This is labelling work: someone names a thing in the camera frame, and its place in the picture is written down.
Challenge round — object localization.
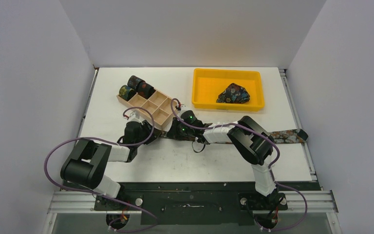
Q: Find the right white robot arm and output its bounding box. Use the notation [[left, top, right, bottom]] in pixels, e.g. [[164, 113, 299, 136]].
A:
[[165, 110, 277, 209]]

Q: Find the orange grey floral tie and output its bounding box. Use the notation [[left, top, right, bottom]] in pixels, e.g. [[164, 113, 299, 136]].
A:
[[159, 129, 309, 144]]

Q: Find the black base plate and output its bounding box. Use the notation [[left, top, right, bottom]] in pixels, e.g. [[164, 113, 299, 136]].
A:
[[61, 181, 320, 227]]

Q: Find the red patterned rolled tie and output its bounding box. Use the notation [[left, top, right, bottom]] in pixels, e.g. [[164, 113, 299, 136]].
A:
[[136, 81, 155, 99]]

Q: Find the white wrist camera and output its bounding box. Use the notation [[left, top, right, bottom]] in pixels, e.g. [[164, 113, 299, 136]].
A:
[[174, 103, 190, 115], [128, 111, 144, 123]]

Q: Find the wooden compartment tray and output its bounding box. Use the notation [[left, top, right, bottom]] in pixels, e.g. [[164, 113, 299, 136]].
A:
[[116, 91, 179, 130]]

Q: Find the dark floral folded tie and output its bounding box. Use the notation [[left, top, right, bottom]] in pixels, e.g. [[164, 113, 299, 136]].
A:
[[216, 83, 250, 104]]

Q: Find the yellow plastic bin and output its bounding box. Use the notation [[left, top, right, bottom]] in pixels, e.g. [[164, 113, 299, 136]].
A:
[[191, 68, 265, 112]]

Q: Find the dark rolled tie rear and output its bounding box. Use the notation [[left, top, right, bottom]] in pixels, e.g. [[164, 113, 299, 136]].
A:
[[127, 75, 144, 91]]

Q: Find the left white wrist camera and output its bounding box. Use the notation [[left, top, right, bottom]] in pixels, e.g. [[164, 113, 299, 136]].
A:
[[128, 111, 144, 123]]

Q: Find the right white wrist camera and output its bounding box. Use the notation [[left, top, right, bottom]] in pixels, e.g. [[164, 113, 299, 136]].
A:
[[174, 103, 190, 115]]

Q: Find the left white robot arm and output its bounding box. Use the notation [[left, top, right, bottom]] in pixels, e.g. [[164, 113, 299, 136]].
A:
[[60, 120, 161, 210]]

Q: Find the aluminium frame rail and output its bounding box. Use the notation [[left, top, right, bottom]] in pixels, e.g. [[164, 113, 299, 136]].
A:
[[42, 191, 342, 234]]

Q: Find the yellow floral rolled tie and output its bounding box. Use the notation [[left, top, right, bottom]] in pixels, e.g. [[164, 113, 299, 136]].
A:
[[118, 85, 137, 101]]

